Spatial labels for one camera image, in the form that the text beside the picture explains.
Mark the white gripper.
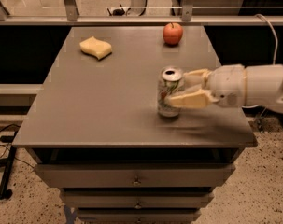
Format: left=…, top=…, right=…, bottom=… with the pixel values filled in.
left=167, top=64, right=246, bottom=109

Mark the white green 7up can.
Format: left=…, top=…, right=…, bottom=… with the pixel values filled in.
left=157, top=66, right=184, bottom=118

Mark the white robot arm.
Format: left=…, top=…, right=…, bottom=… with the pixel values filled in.
left=165, top=64, right=283, bottom=114

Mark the red apple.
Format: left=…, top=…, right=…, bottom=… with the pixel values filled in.
left=163, top=22, right=183, bottom=46

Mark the yellow sponge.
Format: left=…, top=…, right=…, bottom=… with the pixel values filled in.
left=79, top=36, right=112, bottom=60

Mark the middle grey drawer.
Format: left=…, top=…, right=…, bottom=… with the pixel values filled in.
left=60, top=189, right=214, bottom=209

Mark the grey drawer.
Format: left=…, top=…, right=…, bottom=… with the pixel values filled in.
left=35, top=163, right=235, bottom=188
left=78, top=208, right=201, bottom=224
left=60, top=189, right=214, bottom=209

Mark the bottom grey drawer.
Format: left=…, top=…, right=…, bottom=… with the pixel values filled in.
left=78, top=208, right=201, bottom=224

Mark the top grey drawer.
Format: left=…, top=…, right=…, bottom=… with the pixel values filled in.
left=35, top=163, right=235, bottom=188

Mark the black stand leg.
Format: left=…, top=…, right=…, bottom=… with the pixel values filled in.
left=0, top=147, right=16, bottom=200

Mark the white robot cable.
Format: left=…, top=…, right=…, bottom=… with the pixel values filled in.
left=240, top=13, right=279, bottom=110

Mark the black cable on floor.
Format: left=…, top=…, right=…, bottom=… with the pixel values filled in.
left=0, top=123, right=35, bottom=169

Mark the metal guard rail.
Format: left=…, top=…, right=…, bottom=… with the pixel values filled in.
left=0, top=0, right=283, bottom=26

